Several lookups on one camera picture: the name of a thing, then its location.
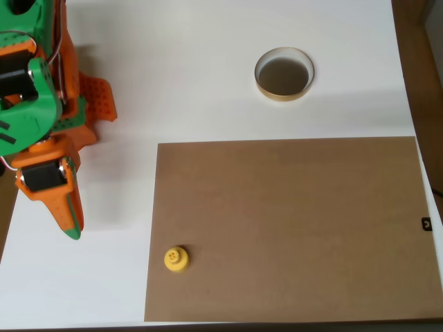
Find brown rectangular board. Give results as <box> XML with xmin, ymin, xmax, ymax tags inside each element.
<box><xmin>143</xmin><ymin>136</ymin><xmax>443</xmax><ymax>323</ymax></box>

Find small yellow plastic piece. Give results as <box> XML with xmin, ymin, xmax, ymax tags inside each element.
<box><xmin>163</xmin><ymin>245</ymin><xmax>191</xmax><ymax>275</ymax></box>

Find white red black servo cable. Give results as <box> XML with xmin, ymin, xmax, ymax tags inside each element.
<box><xmin>47</xmin><ymin>0</ymin><xmax>69</xmax><ymax>102</ymax></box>

